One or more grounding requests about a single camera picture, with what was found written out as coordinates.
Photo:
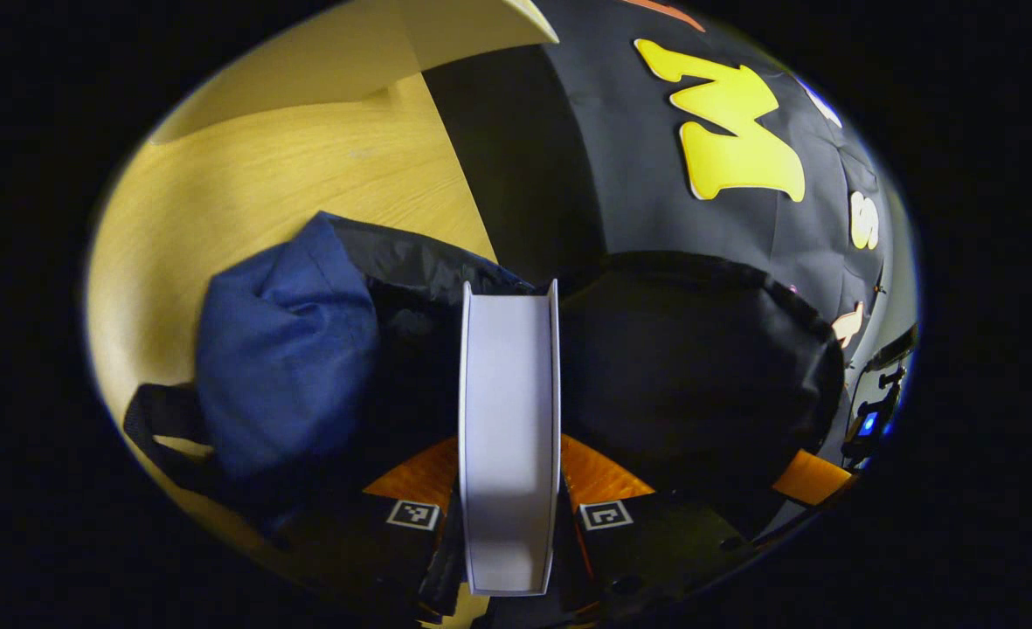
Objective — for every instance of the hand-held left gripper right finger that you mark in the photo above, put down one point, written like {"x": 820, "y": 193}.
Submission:
{"x": 655, "y": 546}

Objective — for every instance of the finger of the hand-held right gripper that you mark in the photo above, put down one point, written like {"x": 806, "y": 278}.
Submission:
{"x": 813, "y": 479}

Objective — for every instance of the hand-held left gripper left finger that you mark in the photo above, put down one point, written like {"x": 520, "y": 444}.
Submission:
{"x": 376, "y": 550}

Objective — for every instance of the white cover book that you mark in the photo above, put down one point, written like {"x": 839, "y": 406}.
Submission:
{"x": 509, "y": 437}

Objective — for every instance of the blue schoolbag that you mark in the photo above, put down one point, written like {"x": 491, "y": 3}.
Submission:
{"x": 288, "y": 367}

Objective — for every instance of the white plastic bookshelf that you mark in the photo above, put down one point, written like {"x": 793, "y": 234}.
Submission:
{"x": 349, "y": 52}

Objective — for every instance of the black backdrop cloth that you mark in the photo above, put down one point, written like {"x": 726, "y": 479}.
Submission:
{"x": 620, "y": 175}

